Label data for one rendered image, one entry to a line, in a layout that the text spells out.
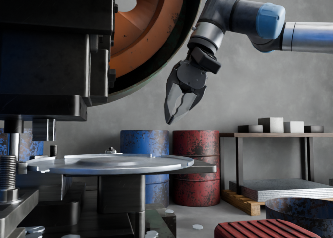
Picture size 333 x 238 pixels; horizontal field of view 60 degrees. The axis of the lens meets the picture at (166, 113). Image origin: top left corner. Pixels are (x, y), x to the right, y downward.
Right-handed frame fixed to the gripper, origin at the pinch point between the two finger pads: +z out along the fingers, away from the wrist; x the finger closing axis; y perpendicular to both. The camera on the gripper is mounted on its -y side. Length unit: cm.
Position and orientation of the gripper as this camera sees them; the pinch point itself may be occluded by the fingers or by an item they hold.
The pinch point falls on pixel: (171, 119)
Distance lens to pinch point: 65.2
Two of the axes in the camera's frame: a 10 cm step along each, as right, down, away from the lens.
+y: -2.5, 0.7, 9.7
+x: -8.7, -4.4, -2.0
